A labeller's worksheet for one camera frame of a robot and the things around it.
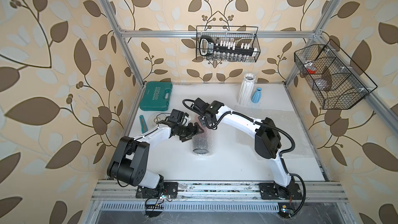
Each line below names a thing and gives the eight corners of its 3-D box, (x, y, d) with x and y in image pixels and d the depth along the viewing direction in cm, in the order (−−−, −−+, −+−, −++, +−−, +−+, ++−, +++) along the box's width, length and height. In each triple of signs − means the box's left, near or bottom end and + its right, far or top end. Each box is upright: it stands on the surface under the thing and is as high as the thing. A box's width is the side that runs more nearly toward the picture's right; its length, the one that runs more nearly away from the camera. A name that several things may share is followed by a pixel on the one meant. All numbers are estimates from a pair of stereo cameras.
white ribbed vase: (238, 105, 110) (244, 82, 92) (236, 97, 115) (242, 73, 97) (248, 105, 110) (257, 82, 92) (246, 97, 115) (254, 73, 97)
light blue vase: (250, 103, 112) (254, 91, 102) (251, 98, 115) (255, 86, 105) (256, 104, 111) (261, 93, 101) (257, 99, 114) (262, 87, 104)
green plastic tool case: (139, 111, 106) (137, 107, 102) (148, 85, 121) (146, 81, 118) (168, 111, 106) (166, 107, 102) (172, 85, 121) (171, 81, 118)
